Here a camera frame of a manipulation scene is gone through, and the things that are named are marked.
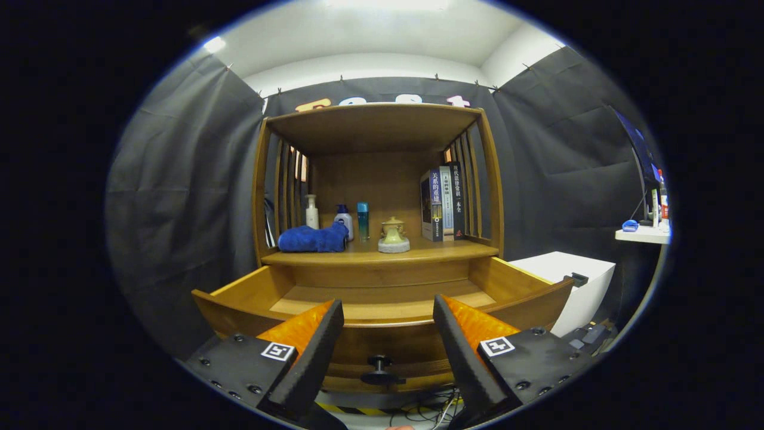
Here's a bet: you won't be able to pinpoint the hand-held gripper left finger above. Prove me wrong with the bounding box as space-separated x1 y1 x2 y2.
182 299 345 422

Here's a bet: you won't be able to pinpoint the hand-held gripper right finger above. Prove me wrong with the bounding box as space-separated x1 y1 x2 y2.
433 294 589 422

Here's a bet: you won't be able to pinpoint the black drawer knob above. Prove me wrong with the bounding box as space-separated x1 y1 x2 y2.
360 355 406 386

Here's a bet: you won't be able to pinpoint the pale green vase grey base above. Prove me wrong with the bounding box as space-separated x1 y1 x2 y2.
378 226 411 254

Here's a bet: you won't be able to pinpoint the wooden countertop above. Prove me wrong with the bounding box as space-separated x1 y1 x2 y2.
261 236 500 267

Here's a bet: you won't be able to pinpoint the brown wooden cabinet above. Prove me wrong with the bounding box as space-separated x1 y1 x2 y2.
252 103 506 281

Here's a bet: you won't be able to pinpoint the yellow black floor tape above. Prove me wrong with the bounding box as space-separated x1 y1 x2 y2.
315 401 463 417

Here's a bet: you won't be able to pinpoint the blue folded towel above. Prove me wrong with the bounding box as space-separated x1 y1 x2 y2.
278 222 350 253

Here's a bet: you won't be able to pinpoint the white lotion bottle blue cap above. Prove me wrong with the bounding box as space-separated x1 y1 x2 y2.
333 204 355 242

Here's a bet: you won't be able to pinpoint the book with blue spine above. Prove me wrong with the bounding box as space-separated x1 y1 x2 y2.
420 169 443 242

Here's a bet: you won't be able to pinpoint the white red bottle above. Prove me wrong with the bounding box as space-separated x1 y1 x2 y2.
657 170 669 228

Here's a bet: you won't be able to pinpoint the computer monitor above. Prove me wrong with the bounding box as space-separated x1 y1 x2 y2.
609 106 662 225

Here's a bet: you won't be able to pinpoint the large ceiling light panel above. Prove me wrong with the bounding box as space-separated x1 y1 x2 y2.
325 0 451 11

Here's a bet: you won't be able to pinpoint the tangle of floor cables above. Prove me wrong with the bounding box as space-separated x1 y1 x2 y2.
388 388 463 428

